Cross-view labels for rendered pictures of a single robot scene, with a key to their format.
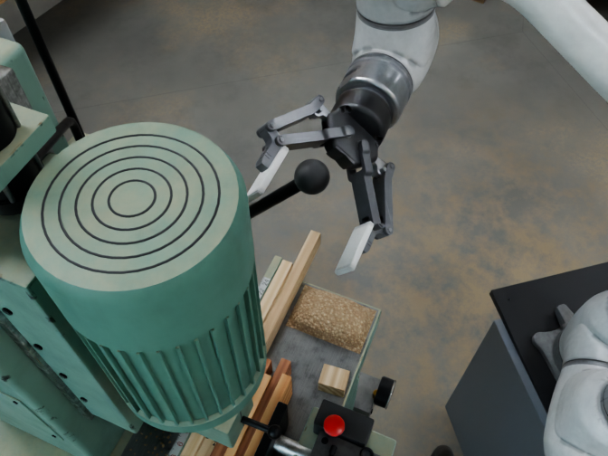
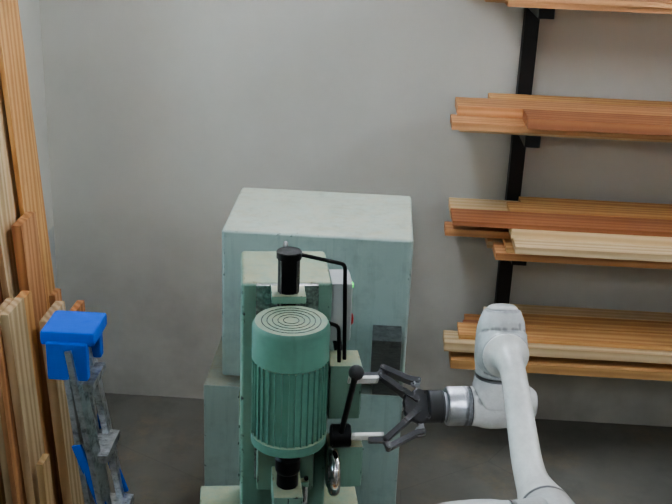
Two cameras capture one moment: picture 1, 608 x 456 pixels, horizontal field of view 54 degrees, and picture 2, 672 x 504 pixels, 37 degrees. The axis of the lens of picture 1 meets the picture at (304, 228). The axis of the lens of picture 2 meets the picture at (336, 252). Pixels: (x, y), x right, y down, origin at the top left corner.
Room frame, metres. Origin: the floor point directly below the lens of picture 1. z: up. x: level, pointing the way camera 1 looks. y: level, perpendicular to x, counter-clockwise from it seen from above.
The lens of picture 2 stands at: (-0.64, -1.72, 2.46)
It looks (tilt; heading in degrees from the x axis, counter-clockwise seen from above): 21 degrees down; 61
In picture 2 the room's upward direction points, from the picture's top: 2 degrees clockwise
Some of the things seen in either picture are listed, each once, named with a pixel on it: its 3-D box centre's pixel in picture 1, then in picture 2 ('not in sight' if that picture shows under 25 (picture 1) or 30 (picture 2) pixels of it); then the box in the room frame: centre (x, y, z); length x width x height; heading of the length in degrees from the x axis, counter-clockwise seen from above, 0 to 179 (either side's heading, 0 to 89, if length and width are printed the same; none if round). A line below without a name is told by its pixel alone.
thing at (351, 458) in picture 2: not in sight; (343, 459); (0.50, 0.24, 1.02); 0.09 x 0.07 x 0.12; 157
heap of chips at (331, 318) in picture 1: (331, 313); not in sight; (0.49, -0.05, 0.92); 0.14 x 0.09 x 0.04; 67
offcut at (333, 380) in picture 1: (333, 380); not in sight; (0.37, -0.05, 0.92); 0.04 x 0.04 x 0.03; 72
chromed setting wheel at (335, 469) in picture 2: not in sight; (333, 471); (0.45, 0.20, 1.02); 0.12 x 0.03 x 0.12; 67
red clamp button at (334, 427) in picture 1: (334, 425); not in sight; (0.26, -0.04, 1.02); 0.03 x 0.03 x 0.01
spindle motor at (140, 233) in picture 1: (168, 296); (289, 381); (0.29, 0.13, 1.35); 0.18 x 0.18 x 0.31
